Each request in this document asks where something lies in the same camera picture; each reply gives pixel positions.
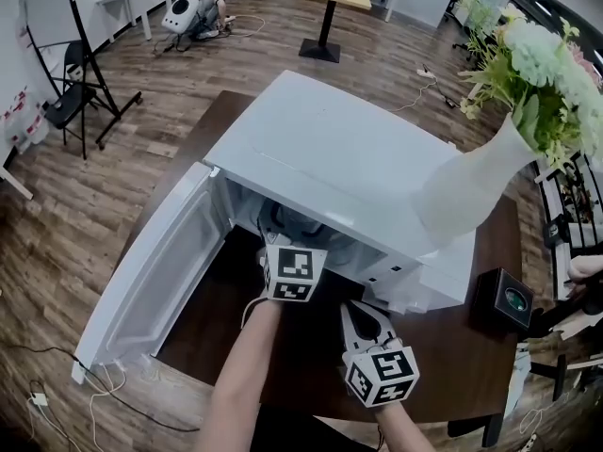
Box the black folding chair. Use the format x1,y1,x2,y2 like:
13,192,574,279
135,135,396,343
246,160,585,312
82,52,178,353
41,39,104,161

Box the black tissue box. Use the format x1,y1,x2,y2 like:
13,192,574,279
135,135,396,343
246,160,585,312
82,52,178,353
467,266,537,333

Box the light blue cloth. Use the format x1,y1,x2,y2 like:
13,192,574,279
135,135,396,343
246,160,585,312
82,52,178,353
505,343,534,414

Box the beige cloth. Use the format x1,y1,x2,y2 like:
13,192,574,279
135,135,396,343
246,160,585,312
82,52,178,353
553,253,603,342

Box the white round backpack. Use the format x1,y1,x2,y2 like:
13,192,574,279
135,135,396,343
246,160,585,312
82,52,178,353
160,0,195,34

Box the bouquet of artificial flowers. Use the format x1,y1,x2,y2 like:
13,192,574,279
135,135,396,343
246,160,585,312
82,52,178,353
453,0,603,172

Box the black office chair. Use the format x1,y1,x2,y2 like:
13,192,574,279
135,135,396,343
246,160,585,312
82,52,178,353
446,294,603,449

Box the person's black clothing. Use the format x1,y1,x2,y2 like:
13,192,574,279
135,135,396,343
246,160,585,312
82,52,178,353
256,405,383,452

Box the whiteboard on black easel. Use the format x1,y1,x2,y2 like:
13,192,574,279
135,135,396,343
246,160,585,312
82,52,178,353
16,0,143,151

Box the person's left forearm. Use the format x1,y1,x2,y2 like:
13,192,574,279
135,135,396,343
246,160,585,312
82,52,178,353
194,296,285,452

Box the black bin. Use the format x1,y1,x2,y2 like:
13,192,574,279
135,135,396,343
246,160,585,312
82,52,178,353
544,214,571,249

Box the white flower vase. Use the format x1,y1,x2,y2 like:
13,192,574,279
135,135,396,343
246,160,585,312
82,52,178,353
411,110,544,252

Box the white microwave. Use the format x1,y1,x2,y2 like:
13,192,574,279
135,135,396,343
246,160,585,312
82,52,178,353
70,69,478,386

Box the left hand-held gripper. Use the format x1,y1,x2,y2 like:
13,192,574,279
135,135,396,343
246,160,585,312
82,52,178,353
256,199,330,304

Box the person's right forearm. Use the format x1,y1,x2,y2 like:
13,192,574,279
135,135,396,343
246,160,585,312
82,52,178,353
373,398,439,452

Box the plastic bags with red marks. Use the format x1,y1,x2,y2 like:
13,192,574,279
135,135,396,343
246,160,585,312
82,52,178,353
1,89,52,155

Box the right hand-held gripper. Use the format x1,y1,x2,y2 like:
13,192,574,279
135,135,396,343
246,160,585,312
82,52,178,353
340,299,421,411

